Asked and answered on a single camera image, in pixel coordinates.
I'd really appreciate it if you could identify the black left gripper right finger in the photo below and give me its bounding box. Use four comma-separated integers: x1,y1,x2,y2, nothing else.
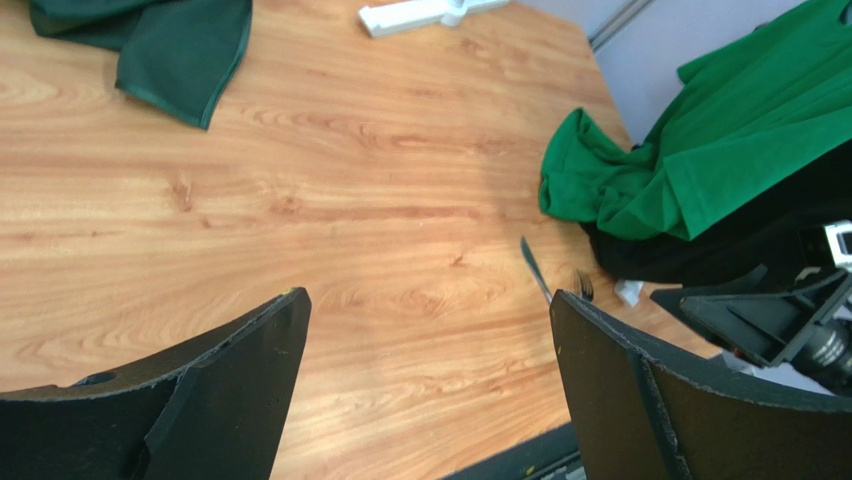
550,291,851,479

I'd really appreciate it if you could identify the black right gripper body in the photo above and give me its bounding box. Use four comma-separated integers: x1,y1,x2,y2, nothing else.
650,220,851,397

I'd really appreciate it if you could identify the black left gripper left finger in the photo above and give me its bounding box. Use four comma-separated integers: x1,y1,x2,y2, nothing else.
1,288,311,479

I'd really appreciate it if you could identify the dark green cloth napkin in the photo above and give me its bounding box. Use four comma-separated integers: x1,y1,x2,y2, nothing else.
29,0,253,130

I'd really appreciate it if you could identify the black garment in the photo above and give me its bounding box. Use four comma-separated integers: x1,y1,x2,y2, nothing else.
581,142,851,286

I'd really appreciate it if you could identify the silver fork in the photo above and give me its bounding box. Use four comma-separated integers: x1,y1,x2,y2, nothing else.
574,269,595,302

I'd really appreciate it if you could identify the bright green t-shirt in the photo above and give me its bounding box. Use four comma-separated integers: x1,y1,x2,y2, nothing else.
539,1,851,240

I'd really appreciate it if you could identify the white rack base foot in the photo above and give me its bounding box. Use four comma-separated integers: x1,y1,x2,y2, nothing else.
358,0,510,38

